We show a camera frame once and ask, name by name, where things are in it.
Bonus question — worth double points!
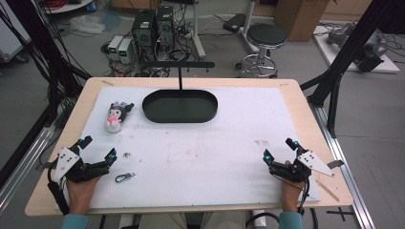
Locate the black frame strut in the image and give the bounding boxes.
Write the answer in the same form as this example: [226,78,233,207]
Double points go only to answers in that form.
[0,0,94,189]
[299,0,405,139]

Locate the white power supply unit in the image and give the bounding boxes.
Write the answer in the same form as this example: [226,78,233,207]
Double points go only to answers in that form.
[107,34,124,62]
[117,37,134,66]

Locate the person's legs beige trousers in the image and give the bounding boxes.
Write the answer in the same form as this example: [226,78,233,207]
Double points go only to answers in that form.
[137,211,246,229]

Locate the black hook stand with tray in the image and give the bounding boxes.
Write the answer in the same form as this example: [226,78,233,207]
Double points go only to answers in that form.
[141,60,220,124]

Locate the thin wooden stick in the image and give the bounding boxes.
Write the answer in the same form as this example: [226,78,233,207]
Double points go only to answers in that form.
[314,178,341,203]

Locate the clear plastic bag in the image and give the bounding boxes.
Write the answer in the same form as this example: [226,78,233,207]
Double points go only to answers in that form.
[67,14,107,35]

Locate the left hand-held gripper black cable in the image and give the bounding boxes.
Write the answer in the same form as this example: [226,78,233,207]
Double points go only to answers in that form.
[47,158,71,217]

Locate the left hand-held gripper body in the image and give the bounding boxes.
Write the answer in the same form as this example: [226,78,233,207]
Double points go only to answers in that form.
[47,144,111,184]

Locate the small grey metal clip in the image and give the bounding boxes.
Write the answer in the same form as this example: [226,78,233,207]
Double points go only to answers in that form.
[327,159,346,170]

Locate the hand-held gripper black cable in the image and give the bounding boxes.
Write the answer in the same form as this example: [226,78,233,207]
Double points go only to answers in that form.
[295,178,311,218]
[47,158,71,217]

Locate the white desk leg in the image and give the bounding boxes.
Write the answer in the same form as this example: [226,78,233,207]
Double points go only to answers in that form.
[190,0,207,60]
[239,0,260,54]

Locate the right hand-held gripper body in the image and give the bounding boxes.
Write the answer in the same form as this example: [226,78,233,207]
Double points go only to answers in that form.
[267,149,336,184]

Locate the aluminium rail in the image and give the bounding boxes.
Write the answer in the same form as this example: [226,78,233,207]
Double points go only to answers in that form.
[309,103,377,229]
[0,125,56,213]

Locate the black and white plush toy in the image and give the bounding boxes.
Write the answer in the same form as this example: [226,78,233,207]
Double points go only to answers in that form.
[104,100,136,134]

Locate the black cable under table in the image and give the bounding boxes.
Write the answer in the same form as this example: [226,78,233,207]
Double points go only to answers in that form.
[244,211,282,229]

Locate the person's right hand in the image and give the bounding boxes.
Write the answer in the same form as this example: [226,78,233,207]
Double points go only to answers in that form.
[280,159,306,214]

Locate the black computer tower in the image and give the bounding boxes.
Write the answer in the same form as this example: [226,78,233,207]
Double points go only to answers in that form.
[155,5,176,51]
[131,9,158,53]

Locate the cardboard box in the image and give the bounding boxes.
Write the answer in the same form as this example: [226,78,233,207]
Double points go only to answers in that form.
[272,0,331,43]

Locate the right hand-held gripper black cable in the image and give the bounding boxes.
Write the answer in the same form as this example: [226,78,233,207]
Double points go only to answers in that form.
[295,178,311,218]

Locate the black round stool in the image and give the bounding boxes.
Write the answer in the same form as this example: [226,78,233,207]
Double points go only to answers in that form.
[236,22,289,79]

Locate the black power adapter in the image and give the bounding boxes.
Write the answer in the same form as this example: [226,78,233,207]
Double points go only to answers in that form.
[222,12,247,34]

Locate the white round table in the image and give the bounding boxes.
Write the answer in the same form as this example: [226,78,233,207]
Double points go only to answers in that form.
[43,0,95,15]

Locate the white table mat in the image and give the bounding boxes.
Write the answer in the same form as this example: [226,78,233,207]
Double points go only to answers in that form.
[54,85,323,212]

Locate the silver carabiner keychain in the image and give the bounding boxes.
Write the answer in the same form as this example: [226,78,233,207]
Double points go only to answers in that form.
[115,172,137,184]

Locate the person's left hand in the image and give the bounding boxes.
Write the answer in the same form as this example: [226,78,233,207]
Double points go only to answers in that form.
[66,176,102,217]

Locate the wooden table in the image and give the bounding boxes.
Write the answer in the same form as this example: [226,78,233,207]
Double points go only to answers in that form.
[24,76,354,218]

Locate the grey device on white board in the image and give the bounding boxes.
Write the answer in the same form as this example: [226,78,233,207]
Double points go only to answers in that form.
[326,22,390,73]

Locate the white floor board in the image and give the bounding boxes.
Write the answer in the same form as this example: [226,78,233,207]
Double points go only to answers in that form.
[312,24,401,74]

